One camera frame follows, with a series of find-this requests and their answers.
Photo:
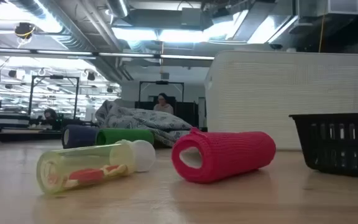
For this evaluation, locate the clear pill bottle white cap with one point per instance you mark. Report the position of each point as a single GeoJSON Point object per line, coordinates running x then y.
{"type": "Point", "coordinates": [82, 161]}

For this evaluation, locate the person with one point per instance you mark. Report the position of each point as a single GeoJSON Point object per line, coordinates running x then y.
{"type": "Point", "coordinates": [163, 107]}
{"type": "Point", "coordinates": [51, 114]}

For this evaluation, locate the grey patterned cloth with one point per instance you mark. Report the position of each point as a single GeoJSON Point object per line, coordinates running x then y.
{"type": "Point", "coordinates": [141, 119]}

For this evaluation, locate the long ceiling light strip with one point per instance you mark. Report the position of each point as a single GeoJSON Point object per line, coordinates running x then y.
{"type": "Point", "coordinates": [120, 54]}

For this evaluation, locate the white plastic storage bin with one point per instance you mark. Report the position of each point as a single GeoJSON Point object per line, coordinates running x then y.
{"type": "Point", "coordinates": [291, 93]}

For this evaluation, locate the black slotted plastic basket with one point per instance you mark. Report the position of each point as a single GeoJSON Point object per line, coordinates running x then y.
{"type": "Point", "coordinates": [322, 118]}

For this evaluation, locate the black metal background frame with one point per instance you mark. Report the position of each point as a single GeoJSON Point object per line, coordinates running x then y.
{"type": "Point", "coordinates": [162, 82]}
{"type": "Point", "coordinates": [31, 93]}

